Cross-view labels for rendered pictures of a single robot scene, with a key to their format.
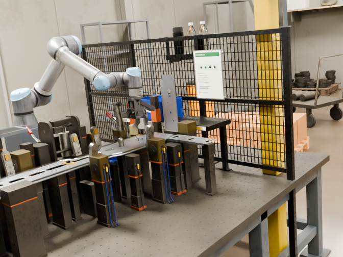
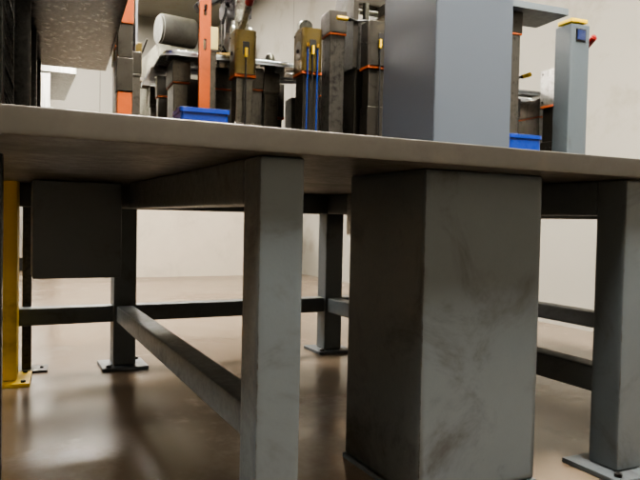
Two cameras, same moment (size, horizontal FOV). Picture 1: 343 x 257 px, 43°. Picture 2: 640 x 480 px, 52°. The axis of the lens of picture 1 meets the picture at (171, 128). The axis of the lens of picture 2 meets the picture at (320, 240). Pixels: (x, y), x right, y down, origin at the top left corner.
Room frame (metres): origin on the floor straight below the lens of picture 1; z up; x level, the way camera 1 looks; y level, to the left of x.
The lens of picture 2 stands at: (4.04, 1.22, 0.56)
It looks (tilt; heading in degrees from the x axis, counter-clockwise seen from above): 2 degrees down; 204
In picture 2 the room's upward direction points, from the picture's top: 1 degrees clockwise
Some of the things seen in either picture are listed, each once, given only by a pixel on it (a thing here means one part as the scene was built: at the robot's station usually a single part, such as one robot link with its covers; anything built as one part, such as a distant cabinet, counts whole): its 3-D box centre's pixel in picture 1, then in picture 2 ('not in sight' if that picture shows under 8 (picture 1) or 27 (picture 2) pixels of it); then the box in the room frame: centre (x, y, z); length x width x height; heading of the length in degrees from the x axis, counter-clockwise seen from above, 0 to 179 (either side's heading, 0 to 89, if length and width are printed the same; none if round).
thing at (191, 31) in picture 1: (191, 37); not in sight; (2.91, -0.19, 1.53); 0.07 x 0.07 x 0.20
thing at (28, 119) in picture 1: (24, 119); not in sight; (2.59, 0.88, 1.15); 0.15 x 0.15 x 0.10
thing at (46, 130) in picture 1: (64, 162); (371, 83); (2.27, 0.60, 0.95); 0.18 x 0.13 x 0.49; 135
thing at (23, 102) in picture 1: (22, 100); not in sight; (2.60, 0.88, 1.27); 0.13 x 0.12 x 0.14; 150
